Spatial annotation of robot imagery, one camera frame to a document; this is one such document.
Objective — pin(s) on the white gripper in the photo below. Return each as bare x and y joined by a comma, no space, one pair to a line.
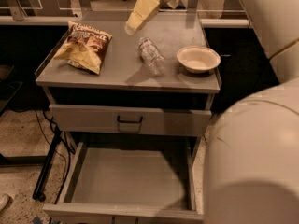
144,11

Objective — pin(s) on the clear plastic water bottle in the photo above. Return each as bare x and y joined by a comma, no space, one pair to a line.
151,56

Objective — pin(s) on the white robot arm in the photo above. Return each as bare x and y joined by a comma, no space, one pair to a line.
251,170

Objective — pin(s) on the grey metal drawer cabinet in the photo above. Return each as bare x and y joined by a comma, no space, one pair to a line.
124,79

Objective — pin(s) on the closed grey top drawer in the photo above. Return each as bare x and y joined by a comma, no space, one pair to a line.
103,119

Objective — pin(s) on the open grey middle drawer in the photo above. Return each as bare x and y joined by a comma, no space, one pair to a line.
119,184

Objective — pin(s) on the white paper bowl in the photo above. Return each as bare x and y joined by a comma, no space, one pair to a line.
198,60

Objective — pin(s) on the yellow brown chip bag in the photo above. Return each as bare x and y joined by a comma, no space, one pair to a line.
85,47

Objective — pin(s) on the white shoe tip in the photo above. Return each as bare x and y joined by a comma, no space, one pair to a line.
4,199

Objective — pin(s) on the white horizontal rail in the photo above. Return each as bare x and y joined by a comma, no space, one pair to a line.
225,23

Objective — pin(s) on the black drawer handle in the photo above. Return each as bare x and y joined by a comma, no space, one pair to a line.
128,121

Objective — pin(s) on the black table leg frame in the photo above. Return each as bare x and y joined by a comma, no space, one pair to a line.
44,161

